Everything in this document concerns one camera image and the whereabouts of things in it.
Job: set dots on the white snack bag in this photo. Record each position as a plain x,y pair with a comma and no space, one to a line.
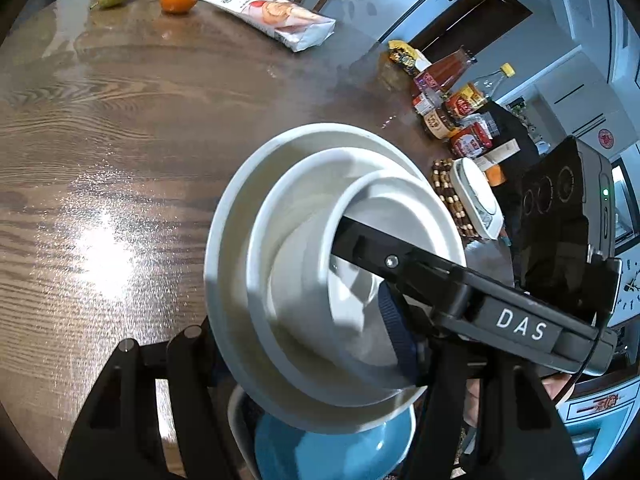
270,17

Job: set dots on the red food packet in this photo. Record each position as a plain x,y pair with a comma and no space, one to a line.
470,142

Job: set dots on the small straight-sided white bowl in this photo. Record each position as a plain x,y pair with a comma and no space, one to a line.
400,200

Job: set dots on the wooden beaded trivet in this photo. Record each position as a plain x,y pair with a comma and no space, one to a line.
447,190

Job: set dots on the small red white packet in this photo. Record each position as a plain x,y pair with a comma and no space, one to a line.
425,103

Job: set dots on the blue oval dish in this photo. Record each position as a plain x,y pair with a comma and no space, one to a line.
325,455

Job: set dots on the red sauce bottle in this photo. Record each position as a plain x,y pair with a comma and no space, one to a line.
445,70

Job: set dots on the medium white bowl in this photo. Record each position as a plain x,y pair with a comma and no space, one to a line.
290,220

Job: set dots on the white kitchen cabinet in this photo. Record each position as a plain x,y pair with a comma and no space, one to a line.
585,105

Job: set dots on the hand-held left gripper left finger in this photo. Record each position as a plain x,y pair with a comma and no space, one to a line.
195,355

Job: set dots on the yellow-capped oil bottle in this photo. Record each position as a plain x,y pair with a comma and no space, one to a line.
475,92

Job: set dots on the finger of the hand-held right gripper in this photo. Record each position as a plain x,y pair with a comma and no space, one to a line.
380,255

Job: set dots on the white rectangular dish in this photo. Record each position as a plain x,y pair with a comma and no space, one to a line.
477,200

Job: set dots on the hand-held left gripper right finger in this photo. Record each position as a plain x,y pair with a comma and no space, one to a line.
400,330

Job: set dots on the brown sauce jar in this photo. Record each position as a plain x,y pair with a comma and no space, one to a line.
439,122

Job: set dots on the dark wooden door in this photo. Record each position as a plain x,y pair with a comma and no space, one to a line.
470,20

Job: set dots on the black bag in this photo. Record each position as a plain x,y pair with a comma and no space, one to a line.
510,125

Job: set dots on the person's right hand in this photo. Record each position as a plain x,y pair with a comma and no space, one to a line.
556,389

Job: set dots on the large white bowl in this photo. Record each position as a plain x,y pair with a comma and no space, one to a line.
235,260

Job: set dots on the small orange fruit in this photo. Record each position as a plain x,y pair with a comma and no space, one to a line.
495,176

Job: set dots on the beige carton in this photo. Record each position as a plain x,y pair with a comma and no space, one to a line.
497,154

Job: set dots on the yellow snack packet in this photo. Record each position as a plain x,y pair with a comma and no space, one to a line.
407,55

